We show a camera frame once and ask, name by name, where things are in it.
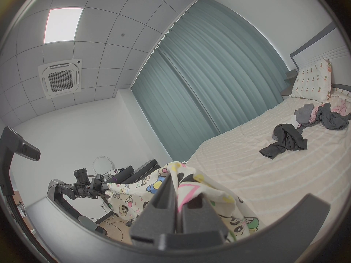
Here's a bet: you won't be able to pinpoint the black furniture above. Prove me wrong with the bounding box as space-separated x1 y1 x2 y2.
111 159 161 184

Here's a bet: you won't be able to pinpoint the black garment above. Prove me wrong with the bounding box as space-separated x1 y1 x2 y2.
259 123 308 159

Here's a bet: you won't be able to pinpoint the bed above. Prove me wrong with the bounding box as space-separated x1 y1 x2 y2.
186 21 351 246

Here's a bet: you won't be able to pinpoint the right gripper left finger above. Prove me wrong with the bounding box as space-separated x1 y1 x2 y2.
130 171 178 250

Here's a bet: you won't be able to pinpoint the grey bedside table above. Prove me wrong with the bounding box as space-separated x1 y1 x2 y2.
281 69 299 96

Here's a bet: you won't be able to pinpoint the white ring lamp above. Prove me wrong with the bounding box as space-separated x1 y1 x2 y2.
92 156 113 178

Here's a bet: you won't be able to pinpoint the white printed pyjama garment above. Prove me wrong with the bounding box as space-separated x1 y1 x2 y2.
105 161 260 243

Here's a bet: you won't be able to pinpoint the white printed pillow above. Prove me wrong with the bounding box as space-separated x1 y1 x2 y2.
289 58 333 103

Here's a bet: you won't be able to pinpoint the blue-green curtain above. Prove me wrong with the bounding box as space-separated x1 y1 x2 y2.
130 0 287 162

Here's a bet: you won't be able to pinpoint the ceiling light panel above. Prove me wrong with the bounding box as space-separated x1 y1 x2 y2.
44 7 84 44

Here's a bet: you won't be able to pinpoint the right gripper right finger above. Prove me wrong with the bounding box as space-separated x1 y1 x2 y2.
177 193 229 250

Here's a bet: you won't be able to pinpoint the pile of clothes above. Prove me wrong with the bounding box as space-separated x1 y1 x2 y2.
295 99 351 131

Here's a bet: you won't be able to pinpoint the ceiling air conditioner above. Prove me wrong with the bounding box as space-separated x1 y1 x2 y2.
38 59 83 99

